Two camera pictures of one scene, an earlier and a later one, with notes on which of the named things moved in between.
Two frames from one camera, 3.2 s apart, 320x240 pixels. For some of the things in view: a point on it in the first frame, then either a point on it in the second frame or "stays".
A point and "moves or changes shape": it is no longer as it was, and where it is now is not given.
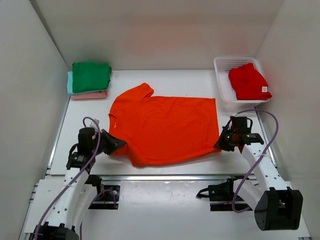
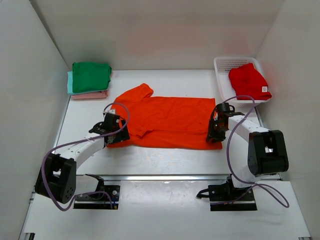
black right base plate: x=222 y=198 stays
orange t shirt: x=159 y=128 moves or changes shape
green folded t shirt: x=90 y=76 stays
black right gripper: x=220 y=144 -> x=215 y=137
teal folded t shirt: x=70 y=86 stays
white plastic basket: x=226 y=92 stays
